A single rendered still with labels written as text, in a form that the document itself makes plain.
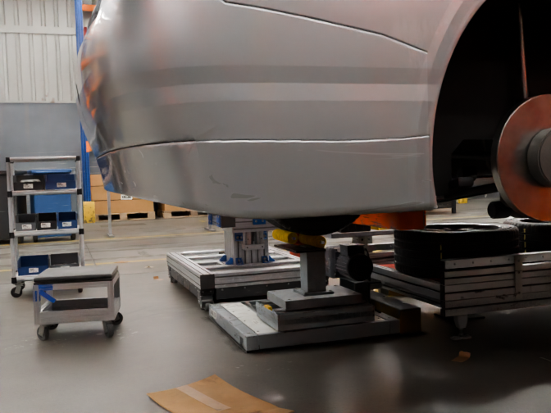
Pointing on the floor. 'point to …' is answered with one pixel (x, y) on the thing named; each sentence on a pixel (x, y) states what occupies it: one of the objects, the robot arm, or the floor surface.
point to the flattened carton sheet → (211, 399)
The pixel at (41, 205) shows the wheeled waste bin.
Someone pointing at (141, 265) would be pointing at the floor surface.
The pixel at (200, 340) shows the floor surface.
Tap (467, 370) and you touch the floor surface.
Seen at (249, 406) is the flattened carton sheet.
